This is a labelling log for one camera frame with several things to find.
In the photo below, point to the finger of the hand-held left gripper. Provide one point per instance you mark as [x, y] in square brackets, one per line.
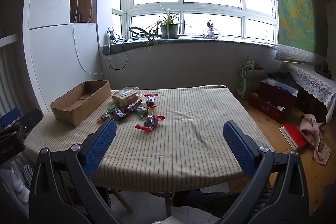
[10, 117]

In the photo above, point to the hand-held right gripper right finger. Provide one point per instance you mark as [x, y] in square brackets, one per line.
[239, 146]

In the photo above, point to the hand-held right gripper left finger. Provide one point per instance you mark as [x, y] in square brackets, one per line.
[101, 146]

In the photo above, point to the red candy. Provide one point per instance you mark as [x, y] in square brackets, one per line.
[103, 118]

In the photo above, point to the purple snack bar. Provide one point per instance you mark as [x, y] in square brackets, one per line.
[120, 113]

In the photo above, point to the green snack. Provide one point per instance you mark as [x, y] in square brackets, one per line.
[111, 108]

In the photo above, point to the cardboard box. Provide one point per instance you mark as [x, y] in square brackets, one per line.
[78, 108]

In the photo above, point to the brown chocolate bar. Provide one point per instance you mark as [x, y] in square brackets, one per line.
[133, 106]

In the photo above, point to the bagged sliced bread loaf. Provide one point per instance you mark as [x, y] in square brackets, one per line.
[125, 96]

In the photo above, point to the red-sealed dried fruit packet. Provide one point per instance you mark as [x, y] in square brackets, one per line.
[151, 100]
[151, 121]

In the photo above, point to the green clear candy packet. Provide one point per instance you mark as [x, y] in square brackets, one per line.
[145, 111]

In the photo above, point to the person's left forearm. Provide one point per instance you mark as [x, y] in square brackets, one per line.
[13, 186]

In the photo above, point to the red book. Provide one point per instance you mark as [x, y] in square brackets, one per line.
[295, 134]

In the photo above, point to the wooden table leg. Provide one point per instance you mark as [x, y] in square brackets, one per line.
[123, 200]

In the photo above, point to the dark red storage box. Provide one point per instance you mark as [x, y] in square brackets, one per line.
[273, 98]

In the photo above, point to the person's leg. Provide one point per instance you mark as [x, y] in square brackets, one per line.
[210, 201]

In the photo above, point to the green paper bag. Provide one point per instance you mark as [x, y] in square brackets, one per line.
[248, 82]

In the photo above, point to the beige cloth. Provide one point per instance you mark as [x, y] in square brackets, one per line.
[316, 134]

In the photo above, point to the white lace cloth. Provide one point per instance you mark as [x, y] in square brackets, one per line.
[312, 82]

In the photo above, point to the grey windowsill cover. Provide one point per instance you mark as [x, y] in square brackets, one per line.
[199, 43]

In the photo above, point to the white power strip with chargers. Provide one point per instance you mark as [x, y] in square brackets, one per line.
[111, 35]

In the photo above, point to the dark ornament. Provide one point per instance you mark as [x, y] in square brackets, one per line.
[323, 67]

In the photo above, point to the small white figurine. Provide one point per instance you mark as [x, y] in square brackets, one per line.
[210, 31]

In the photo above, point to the potted spider plant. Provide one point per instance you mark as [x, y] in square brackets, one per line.
[169, 29]

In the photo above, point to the landscape wall poster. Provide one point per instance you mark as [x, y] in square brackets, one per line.
[294, 11]

